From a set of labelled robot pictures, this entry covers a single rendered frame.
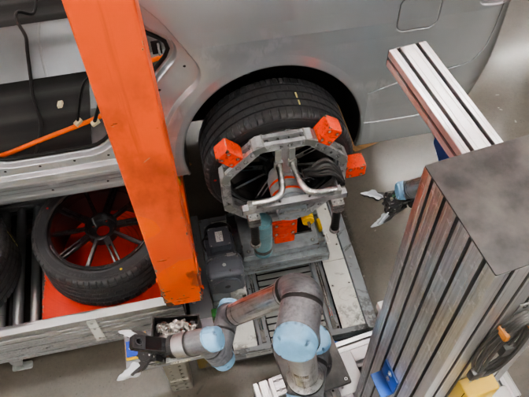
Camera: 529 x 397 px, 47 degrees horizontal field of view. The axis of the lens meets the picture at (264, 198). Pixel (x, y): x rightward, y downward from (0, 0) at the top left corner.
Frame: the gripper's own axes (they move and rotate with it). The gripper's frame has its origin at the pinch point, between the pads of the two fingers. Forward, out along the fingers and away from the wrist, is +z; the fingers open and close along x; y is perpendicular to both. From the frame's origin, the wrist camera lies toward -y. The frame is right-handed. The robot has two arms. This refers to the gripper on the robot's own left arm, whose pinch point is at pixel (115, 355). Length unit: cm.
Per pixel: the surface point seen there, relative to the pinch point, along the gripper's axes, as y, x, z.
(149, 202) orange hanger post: -5, 47, -16
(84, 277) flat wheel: 53, 52, 55
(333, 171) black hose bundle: 47, 69, -67
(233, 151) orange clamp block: 27, 78, -33
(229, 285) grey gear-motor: 93, 49, 1
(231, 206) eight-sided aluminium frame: 57, 71, -18
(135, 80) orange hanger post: -52, 57, -40
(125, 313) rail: 68, 37, 43
